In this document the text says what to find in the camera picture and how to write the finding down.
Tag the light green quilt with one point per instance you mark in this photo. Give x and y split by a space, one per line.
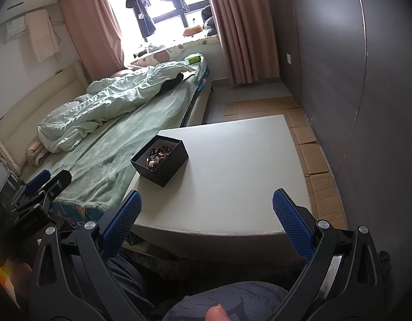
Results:
119 97

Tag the person's blue patterned trousers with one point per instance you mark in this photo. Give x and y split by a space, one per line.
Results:
232 299

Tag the pink curtain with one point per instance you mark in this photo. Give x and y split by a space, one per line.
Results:
239 23
92 23

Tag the flattened cardboard sheets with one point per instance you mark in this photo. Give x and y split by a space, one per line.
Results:
313 160

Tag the black jewelry box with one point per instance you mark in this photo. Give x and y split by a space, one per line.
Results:
166 174

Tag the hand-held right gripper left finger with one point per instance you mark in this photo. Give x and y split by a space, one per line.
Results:
122 224

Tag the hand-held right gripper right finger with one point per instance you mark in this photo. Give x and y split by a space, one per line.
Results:
294 230

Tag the white air conditioner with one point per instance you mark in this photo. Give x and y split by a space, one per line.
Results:
14 28

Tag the white wall switch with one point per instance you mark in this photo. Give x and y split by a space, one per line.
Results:
288 59

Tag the person's right hand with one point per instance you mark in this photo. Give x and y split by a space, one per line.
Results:
217 313

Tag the small green box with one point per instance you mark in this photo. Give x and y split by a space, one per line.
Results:
194 59

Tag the dark pillow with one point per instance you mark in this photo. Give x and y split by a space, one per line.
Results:
209 21

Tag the person's left hand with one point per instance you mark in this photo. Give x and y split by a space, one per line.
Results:
21 271

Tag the black cloth item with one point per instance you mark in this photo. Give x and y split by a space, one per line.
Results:
172 82

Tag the heap of mixed jewelry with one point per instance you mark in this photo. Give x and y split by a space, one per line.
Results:
157 157

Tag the grey screen device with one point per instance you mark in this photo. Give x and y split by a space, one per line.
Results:
0 178

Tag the beige hanging towel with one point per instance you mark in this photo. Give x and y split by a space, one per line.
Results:
42 35

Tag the printed windowsill cushion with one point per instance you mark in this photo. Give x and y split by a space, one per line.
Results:
172 52

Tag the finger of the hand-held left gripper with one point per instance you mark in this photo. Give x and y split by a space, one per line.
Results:
37 180
59 180

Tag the floral pillow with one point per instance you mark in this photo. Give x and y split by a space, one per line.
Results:
34 152

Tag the white low table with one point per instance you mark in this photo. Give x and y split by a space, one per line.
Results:
232 167

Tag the bed with green blanket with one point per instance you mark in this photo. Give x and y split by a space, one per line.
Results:
126 140

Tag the orange plush toy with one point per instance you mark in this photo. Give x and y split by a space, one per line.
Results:
192 30

